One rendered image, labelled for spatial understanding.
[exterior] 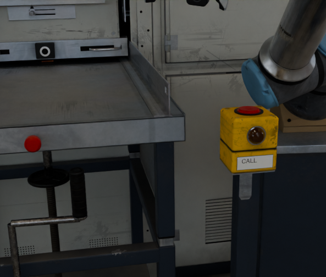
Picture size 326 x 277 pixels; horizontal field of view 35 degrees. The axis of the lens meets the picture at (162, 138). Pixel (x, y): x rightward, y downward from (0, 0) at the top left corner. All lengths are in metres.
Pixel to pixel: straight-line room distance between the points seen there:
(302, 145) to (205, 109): 0.64
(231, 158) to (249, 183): 0.07
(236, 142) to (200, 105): 0.92
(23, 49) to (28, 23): 0.08
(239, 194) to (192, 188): 0.95
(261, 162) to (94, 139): 0.36
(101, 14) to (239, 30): 0.46
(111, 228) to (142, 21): 0.75
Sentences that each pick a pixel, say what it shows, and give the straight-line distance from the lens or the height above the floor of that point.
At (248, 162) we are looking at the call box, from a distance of 0.88.
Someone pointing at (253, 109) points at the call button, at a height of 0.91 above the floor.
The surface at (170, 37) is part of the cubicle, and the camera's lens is 1.70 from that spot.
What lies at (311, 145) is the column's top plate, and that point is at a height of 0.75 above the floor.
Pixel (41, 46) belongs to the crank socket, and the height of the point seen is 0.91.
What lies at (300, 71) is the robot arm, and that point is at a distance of 1.06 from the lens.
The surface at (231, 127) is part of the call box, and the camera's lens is 0.86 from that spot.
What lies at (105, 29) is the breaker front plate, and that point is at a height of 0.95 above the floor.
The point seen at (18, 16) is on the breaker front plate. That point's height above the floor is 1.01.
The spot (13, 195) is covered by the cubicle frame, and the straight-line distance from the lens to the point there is 1.84.
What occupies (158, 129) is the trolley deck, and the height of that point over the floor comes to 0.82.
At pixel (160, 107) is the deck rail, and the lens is 1.11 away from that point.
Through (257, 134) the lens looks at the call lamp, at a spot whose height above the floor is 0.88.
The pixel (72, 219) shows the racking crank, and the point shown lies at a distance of 1.08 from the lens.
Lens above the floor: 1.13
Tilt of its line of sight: 18 degrees down
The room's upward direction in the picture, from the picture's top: 1 degrees counter-clockwise
